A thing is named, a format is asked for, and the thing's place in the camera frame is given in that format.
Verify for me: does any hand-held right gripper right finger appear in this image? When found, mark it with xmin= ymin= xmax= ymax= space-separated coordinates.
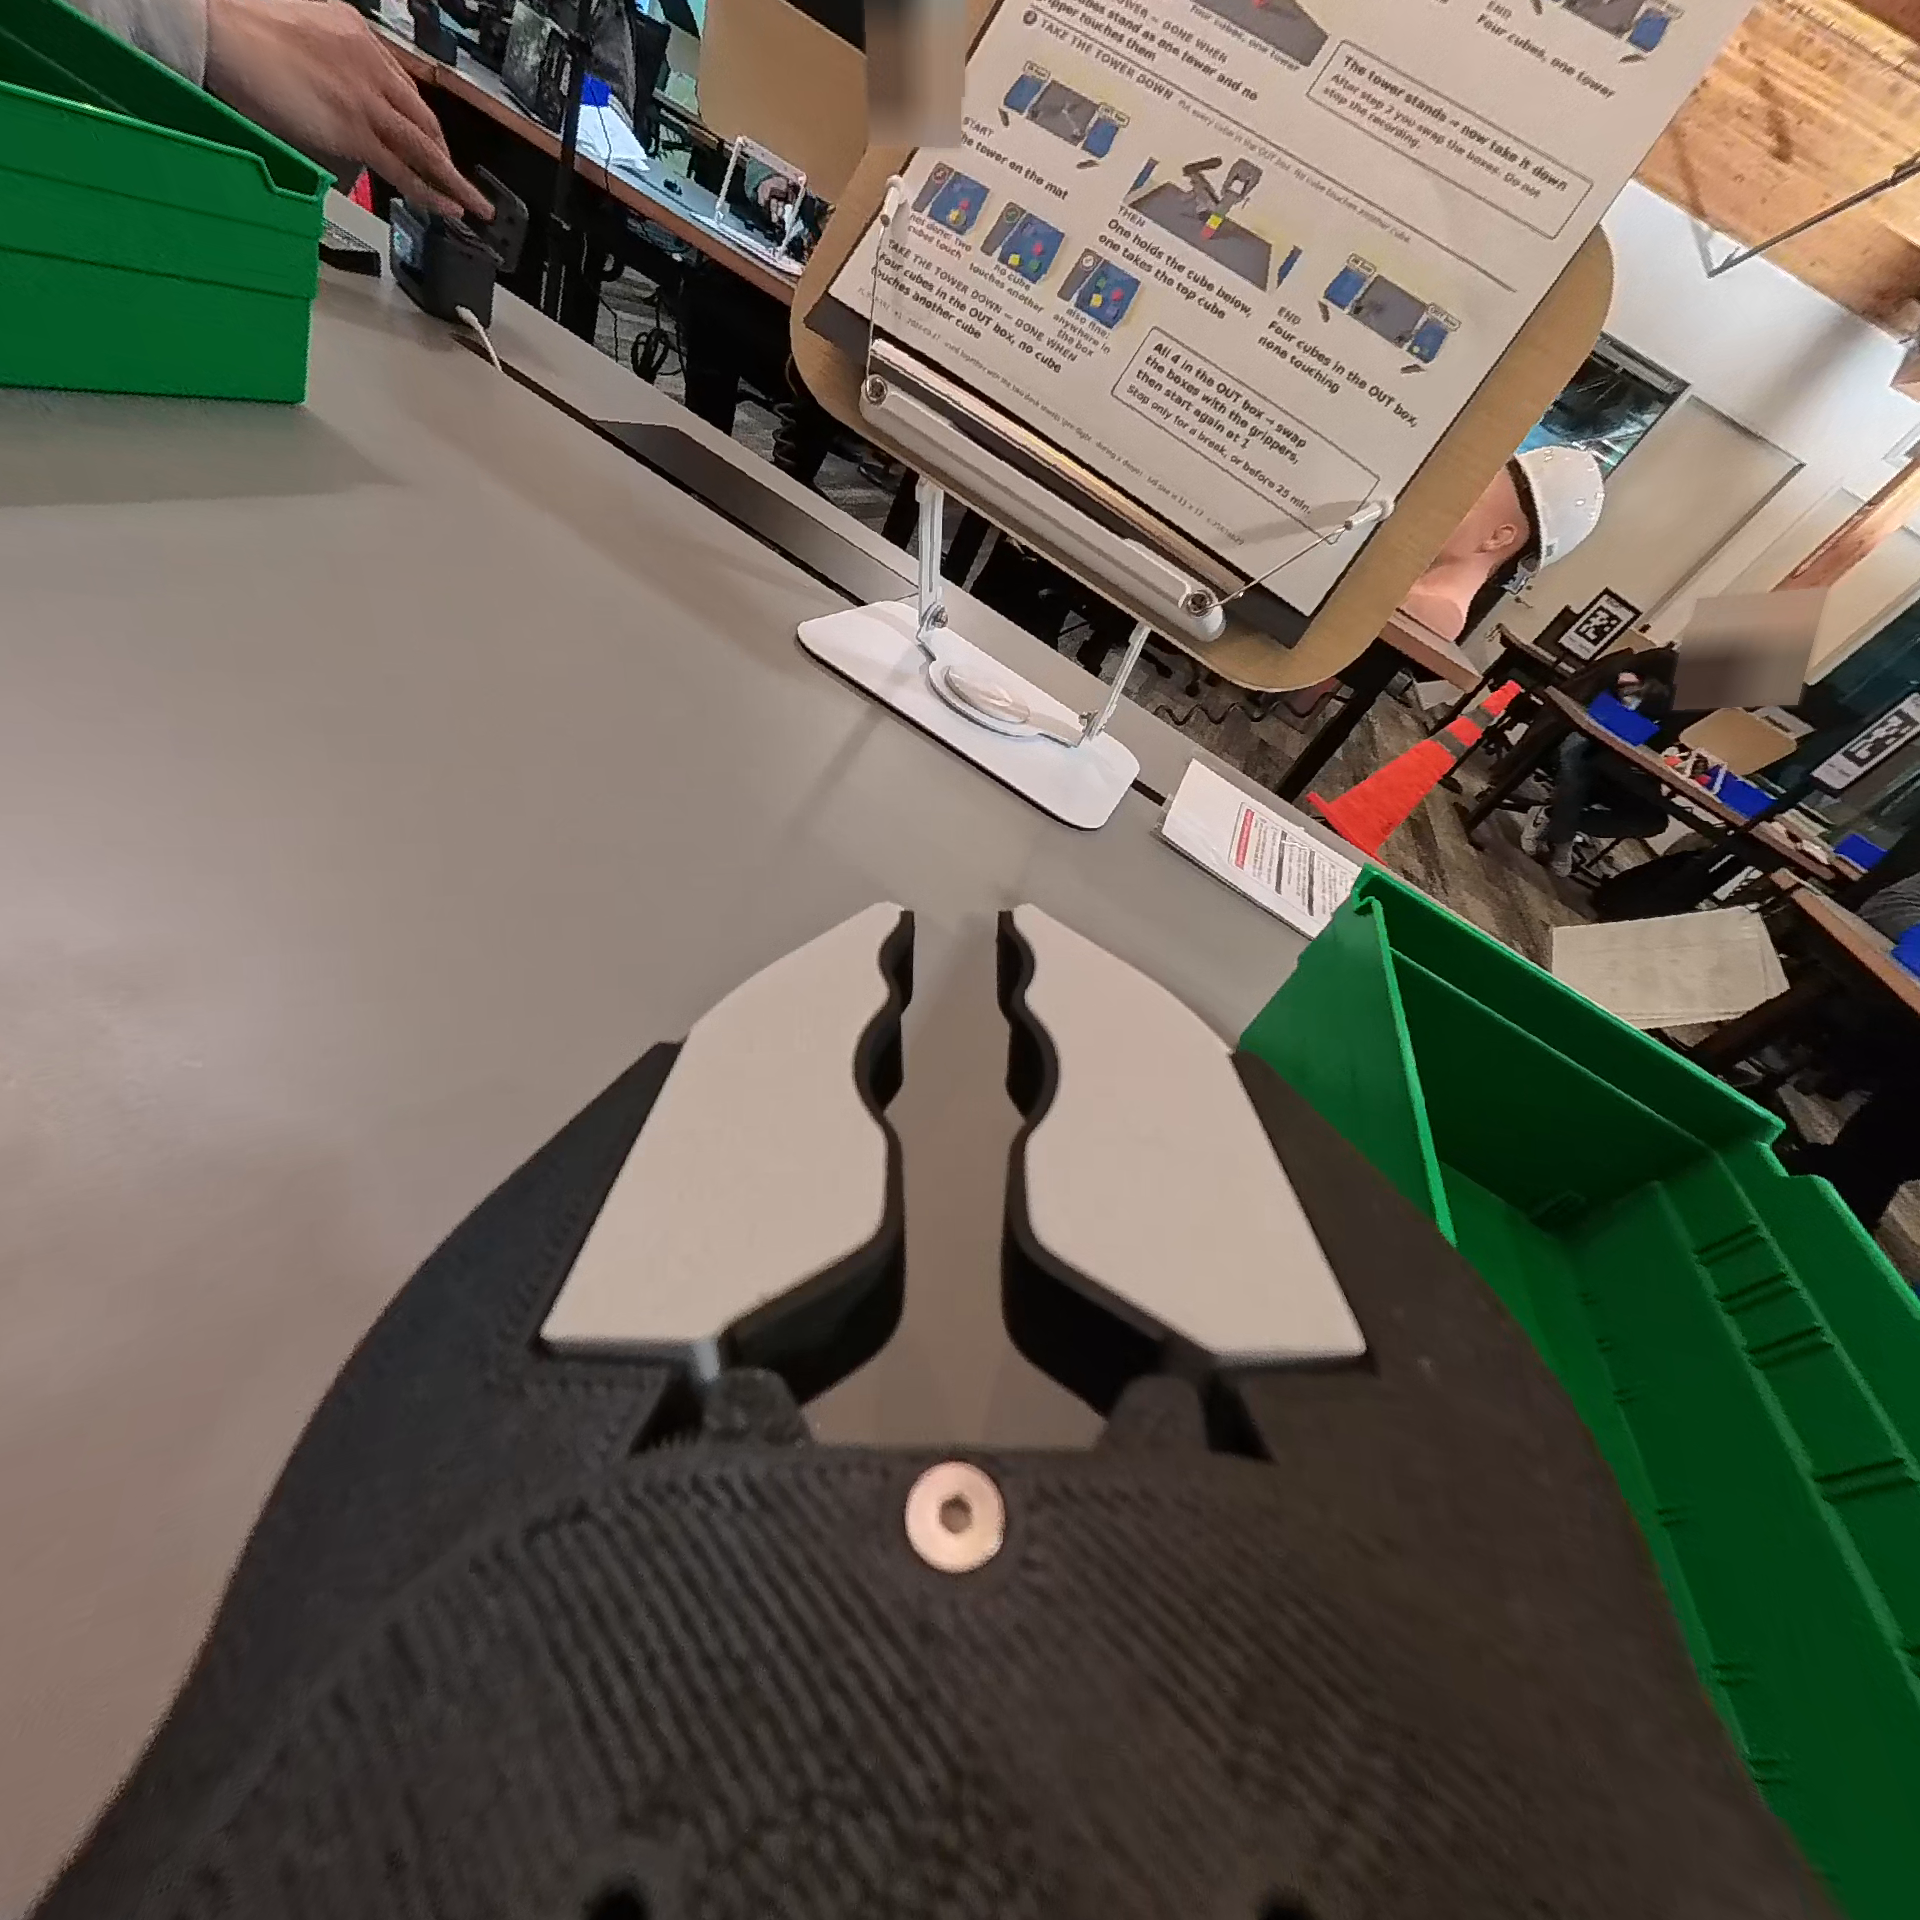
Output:
xmin=996 ymin=902 xmax=1370 ymax=1419

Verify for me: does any laminated paper sheet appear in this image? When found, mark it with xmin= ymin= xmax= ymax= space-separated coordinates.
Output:
xmin=1159 ymin=756 xmax=1368 ymax=940

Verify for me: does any document stand with white base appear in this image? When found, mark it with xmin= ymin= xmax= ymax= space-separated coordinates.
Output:
xmin=791 ymin=0 xmax=1757 ymax=831

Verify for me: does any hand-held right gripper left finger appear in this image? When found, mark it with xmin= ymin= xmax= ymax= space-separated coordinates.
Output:
xmin=540 ymin=901 xmax=914 ymax=1412

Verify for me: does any green plastic bin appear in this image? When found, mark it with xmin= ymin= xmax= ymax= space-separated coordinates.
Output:
xmin=0 ymin=0 xmax=336 ymax=406
xmin=1239 ymin=864 xmax=1920 ymax=1920

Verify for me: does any pink mannequin head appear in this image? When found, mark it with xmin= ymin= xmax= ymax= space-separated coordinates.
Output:
xmin=1402 ymin=463 xmax=1547 ymax=633

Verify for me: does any stack of white boards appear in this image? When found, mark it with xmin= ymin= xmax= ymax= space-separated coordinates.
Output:
xmin=1552 ymin=908 xmax=1791 ymax=1031

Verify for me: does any white hard hat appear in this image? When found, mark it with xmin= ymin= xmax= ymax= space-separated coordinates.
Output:
xmin=1506 ymin=446 xmax=1607 ymax=572

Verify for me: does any wooden top office table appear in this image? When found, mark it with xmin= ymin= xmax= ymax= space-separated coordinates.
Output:
xmin=368 ymin=16 xmax=812 ymax=308
xmin=1464 ymin=630 xmax=1864 ymax=902

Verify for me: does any orange traffic cone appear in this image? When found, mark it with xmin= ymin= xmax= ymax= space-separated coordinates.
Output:
xmin=1311 ymin=681 xmax=1525 ymax=859

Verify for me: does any black desk mat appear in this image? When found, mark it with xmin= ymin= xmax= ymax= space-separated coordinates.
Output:
xmin=504 ymin=335 xmax=819 ymax=505

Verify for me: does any black charger box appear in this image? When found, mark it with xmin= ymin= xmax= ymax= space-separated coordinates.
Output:
xmin=392 ymin=193 xmax=505 ymax=325

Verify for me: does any printed instruction sheet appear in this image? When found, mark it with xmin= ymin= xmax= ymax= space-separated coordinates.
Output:
xmin=825 ymin=0 xmax=1757 ymax=616

